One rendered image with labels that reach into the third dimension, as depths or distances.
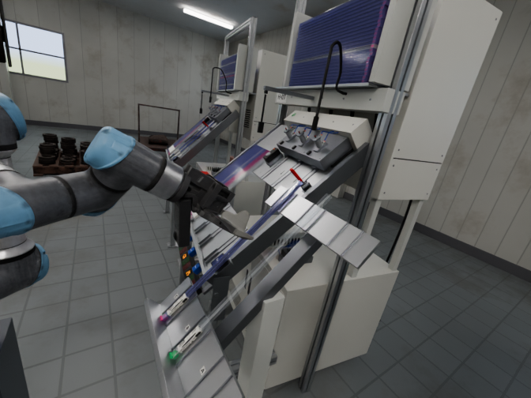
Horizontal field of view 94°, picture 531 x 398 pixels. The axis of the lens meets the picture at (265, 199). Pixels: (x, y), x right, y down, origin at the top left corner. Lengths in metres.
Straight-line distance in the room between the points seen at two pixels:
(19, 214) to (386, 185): 1.03
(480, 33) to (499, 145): 2.74
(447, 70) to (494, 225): 2.98
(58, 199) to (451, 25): 1.17
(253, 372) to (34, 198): 0.63
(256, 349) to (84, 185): 0.54
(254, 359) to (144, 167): 0.55
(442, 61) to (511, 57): 3.00
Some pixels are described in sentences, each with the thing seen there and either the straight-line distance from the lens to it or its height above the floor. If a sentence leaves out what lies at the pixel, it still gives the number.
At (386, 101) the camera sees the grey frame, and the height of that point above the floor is 1.34.
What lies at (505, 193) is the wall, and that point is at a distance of 3.91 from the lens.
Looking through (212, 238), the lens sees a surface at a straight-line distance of 1.00.
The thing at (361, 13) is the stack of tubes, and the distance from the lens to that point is 1.06.
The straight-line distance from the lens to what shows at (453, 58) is 1.20.
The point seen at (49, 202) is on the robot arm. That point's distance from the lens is 0.50.
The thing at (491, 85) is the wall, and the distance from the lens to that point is 4.09.
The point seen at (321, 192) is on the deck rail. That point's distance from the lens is 0.87.
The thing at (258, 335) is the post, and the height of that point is 0.73.
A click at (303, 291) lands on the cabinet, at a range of 1.08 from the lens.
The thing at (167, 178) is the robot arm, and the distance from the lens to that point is 0.50.
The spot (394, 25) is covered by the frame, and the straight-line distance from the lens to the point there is 0.94.
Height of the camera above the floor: 1.25
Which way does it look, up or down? 19 degrees down
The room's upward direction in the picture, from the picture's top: 10 degrees clockwise
